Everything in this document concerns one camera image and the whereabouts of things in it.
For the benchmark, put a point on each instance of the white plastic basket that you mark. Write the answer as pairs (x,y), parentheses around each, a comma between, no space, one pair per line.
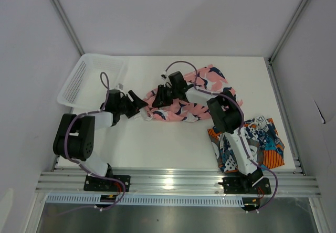
(83,88)

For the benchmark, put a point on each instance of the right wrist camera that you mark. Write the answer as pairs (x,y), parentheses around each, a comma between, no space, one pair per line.
(164,75)

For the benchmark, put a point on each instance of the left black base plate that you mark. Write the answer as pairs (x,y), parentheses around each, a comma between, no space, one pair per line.
(93,184)

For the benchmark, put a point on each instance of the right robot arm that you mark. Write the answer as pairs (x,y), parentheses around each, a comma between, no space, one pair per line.
(226,115)

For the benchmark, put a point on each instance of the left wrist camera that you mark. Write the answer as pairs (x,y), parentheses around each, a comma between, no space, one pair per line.
(119,86)

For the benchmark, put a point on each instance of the aluminium mounting rail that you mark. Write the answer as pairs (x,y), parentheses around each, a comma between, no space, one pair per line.
(179,183)

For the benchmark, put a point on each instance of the white slotted cable duct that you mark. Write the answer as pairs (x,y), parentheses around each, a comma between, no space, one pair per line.
(151,200)

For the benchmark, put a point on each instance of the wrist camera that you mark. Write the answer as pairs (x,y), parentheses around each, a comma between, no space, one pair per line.
(119,86)
(164,75)

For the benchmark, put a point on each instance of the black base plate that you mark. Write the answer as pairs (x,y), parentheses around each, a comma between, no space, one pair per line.
(93,184)
(241,185)

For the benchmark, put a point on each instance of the blue orange patterned shorts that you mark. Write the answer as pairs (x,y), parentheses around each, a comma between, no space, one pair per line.
(264,142)

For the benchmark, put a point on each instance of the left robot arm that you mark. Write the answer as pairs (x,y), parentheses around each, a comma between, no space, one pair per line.
(75,136)

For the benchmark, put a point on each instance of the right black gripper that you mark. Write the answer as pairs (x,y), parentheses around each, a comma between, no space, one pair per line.
(161,99)

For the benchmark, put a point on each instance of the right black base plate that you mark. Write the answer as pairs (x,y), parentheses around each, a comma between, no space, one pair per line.
(241,185)

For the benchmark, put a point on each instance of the aluminium frame post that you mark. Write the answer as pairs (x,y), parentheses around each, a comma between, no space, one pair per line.
(301,7)
(67,25)

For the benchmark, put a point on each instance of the left aluminium frame post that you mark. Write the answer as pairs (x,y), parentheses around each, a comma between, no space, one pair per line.
(67,25)

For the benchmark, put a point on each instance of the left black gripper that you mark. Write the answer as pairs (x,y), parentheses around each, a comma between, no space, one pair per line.
(139,103)

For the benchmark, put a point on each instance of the pink star patterned shorts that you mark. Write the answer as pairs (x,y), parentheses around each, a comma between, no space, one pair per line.
(194,108)

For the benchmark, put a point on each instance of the right aluminium frame post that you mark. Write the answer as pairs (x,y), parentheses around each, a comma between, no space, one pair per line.
(301,7)

